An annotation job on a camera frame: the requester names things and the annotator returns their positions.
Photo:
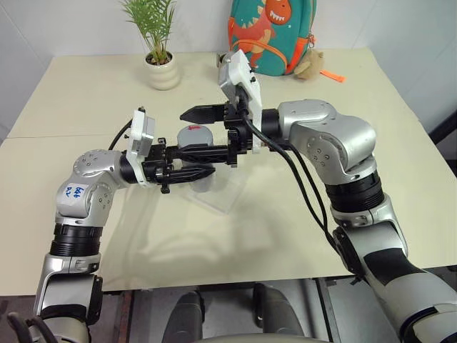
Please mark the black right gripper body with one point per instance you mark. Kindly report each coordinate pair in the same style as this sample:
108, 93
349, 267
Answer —
238, 134

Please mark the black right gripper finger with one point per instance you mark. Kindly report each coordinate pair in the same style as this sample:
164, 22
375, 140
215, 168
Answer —
203, 114
207, 153

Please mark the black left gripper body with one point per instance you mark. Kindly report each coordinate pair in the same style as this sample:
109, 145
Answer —
155, 168

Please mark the clear plastic jar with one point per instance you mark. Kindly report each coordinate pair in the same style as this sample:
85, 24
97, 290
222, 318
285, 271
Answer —
203, 186

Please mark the grey jar lid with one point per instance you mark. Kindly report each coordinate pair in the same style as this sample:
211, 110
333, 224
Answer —
194, 136

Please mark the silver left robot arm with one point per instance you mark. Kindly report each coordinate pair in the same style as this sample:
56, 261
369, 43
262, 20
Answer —
89, 168

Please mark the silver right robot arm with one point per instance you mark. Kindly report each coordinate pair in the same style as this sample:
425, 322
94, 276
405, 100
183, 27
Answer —
332, 132

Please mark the clear plastic box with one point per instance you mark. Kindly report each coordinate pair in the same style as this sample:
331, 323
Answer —
223, 194

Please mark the green plant in white pot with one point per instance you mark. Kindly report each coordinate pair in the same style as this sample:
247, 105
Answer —
161, 71

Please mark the white label with blue writing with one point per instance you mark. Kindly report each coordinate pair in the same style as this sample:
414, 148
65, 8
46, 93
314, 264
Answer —
74, 196

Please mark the orange tag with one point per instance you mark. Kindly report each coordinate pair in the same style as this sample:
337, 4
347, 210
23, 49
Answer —
332, 76

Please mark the teal dinosaur backpack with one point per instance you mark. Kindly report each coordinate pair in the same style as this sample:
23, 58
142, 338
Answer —
275, 28

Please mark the dark rounded shape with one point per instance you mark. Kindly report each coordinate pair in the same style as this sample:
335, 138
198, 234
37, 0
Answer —
187, 314
275, 311

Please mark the black furniture edge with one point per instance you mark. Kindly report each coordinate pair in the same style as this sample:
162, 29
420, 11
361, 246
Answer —
446, 132

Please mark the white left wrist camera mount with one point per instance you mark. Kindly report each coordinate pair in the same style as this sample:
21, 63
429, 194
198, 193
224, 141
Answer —
137, 132

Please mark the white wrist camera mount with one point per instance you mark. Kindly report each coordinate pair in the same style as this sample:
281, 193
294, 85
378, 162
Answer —
246, 82
137, 132

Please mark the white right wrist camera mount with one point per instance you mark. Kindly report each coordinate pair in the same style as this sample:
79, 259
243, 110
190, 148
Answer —
246, 82

